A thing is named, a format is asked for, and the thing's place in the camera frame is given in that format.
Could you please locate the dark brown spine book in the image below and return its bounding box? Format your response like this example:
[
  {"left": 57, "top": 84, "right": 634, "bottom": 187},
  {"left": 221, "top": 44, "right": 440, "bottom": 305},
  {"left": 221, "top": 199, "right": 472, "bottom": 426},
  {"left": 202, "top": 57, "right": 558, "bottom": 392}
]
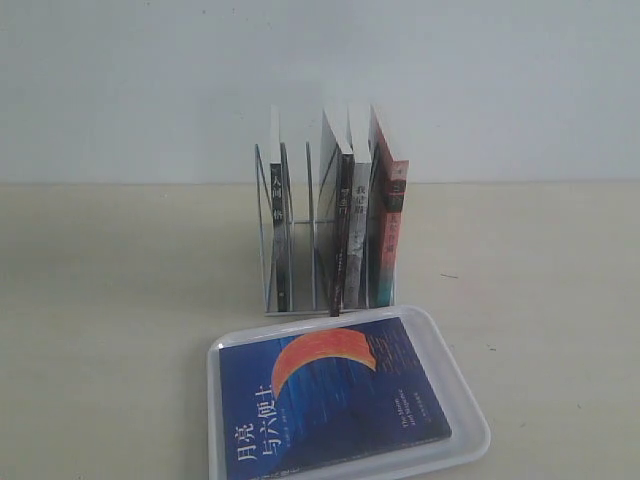
[{"left": 316, "top": 106, "right": 355, "bottom": 316}]

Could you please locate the blue moon cover book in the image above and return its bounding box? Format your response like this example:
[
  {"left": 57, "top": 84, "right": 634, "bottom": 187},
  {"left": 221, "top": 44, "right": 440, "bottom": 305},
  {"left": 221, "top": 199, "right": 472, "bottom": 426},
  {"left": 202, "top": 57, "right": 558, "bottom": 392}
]
[{"left": 219, "top": 317, "right": 452, "bottom": 479}]

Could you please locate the grey white spine book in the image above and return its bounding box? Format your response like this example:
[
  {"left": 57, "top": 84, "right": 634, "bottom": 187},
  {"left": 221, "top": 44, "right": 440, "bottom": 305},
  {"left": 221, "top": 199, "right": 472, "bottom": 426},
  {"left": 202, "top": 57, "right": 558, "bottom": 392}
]
[{"left": 343, "top": 103, "right": 372, "bottom": 309}]

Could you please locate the black spine book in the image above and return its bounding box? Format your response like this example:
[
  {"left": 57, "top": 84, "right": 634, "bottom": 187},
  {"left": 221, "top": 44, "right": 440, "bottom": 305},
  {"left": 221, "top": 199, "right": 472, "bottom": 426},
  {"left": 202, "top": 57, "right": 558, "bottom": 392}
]
[{"left": 269, "top": 105, "right": 289, "bottom": 312}]

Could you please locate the red spine book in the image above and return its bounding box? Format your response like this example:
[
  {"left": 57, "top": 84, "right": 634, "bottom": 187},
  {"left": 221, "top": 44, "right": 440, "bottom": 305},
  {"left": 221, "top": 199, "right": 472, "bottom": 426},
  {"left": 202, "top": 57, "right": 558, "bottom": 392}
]
[{"left": 369, "top": 106, "right": 410, "bottom": 307}]

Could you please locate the white plastic tray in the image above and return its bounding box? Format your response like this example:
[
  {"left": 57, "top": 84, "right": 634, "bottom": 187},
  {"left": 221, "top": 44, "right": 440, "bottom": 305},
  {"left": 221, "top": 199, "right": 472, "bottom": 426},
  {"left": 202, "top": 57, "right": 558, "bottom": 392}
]
[{"left": 206, "top": 306, "right": 491, "bottom": 479}]

